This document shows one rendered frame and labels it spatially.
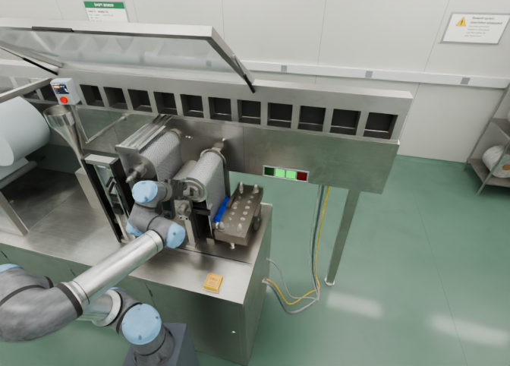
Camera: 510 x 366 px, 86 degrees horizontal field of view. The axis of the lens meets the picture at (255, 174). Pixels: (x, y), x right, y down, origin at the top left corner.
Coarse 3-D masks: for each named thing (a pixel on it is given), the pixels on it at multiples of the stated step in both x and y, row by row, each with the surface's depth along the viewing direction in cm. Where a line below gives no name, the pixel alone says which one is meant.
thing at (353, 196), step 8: (352, 192) 166; (352, 200) 169; (344, 208) 181; (352, 208) 173; (344, 216) 179; (352, 216) 177; (344, 224) 182; (344, 232) 187; (336, 240) 195; (344, 240) 191; (336, 248) 198; (336, 256) 202; (336, 264) 208; (328, 272) 218; (336, 272) 213; (328, 280) 222
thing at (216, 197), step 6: (222, 174) 148; (222, 180) 150; (216, 186) 142; (222, 186) 152; (210, 192) 134; (216, 192) 143; (222, 192) 153; (210, 198) 136; (216, 198) 145; (222, 198) 155; (216, 204) 146; (216, 210) 148; (210, 216) 140; (210, 222) 141
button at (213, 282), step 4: (208, 276) 129; (212, 276) 129; (216, 276) 129; (220, 276) 129; (208, 280) 127; (212, 280) 127; (216, 280) 127; (220, 280) 127; (204, 284) 126; (208, 284) 126; (212, 284) 126; (216, 284) 126; (220, 284) 127; (204, 288) 126; (208, 288) 125; (212, 288) 124; (216, 288) 124
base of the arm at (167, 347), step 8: (168, 336) 105; (168, 344) 103; (136, 352) 98; (152, 352) 97; (160, 352) 100; (168, 352) 103; (136, 360) 101; (144, 360) 98; (152, 360) 98; (160, 360) 102
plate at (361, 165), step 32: (96, 128) 166; (128, 128) 160; (192, 128) 149; (224, 128) 143; (256, 128) 139; (256, 160) 150; (288, 160) 145; (320, 160) 140; (352, 160) 135; (384, 160) 131
